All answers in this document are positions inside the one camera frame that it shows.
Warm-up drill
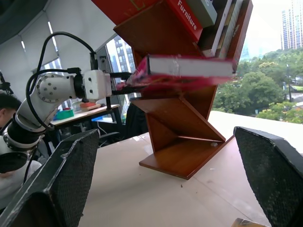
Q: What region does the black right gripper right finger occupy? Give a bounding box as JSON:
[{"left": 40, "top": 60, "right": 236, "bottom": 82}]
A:
[{"left": 233, "top": 126, "right": 303, "bottom": 227}]

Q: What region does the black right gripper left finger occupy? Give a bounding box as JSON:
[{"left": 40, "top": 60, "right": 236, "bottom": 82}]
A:
[{"left": 0, "top": 129, "right": 101, "bottom": 227}]

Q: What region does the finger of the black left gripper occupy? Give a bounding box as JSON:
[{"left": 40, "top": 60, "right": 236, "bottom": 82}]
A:
[
  {"left": 117, "top": 71, "right": 134, "bottom": 80},
  {"left": 113, "top": 85, "right": 143, "bottom": 97}
]

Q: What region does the pink book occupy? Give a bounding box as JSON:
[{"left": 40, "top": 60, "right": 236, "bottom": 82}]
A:
[{"left": 125, "top": 53, "right": 238, "bottom": 93}]

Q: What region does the red book with yellow print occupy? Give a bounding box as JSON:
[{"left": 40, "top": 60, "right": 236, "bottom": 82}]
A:
[{"left": 91, "top": 0, "right": 165, "bottom": 26}]

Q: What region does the wooden zigzag bookshelf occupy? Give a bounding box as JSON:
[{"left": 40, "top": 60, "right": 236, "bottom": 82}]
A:
[{"left": 113, "top": 0, "right": 254, "bottom": 180}]

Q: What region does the red Furniture book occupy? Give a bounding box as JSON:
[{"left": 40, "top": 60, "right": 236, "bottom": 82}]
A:
[{"left": 165, "top": 0, "right": 204, "bottom": 43}]

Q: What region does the grey-green book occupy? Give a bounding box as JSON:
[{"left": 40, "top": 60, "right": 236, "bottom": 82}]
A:
[{"left": 186, "top": 0, "right": 218, "bottom": 28}]

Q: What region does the brown book with beige pages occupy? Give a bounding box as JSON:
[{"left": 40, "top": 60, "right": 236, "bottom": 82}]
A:
[{"left": 219, "top": 0, "right": 244, "bottom": 59}]

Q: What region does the wooden background desk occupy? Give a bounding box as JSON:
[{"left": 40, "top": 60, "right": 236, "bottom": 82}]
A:
[{"left": 50, "top": 103, "right": 122, "bottom": 130}]

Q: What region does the black office chair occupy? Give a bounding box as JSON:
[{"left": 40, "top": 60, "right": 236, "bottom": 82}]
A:
[{"left": 98, "top": 131, "right": 121, "bottom": 148}]

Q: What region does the green plastic bin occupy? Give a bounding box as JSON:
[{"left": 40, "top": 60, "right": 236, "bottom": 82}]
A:
[{"left": 54, "top": 109, "right": 75, "bottom": 121}]

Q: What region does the person with black hair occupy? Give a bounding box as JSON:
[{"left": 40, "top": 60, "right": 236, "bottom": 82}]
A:
[{"left": 0, "top": 93, "right": 44, "bottom": 210}]

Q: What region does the high-rise building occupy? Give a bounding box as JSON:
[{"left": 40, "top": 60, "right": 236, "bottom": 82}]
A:
[{"left": 280, "top": 0, "right": 303, "bottom": 51}]

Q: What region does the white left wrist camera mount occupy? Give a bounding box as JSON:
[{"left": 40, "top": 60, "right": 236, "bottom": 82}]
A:
[{"left": 82, "top": 69, "right": 112, "bottom": 100}]

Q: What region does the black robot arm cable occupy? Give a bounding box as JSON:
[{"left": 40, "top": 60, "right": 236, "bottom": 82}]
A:
[{"left": 25, "top": 31, "right": 97, "bottom": 130}]

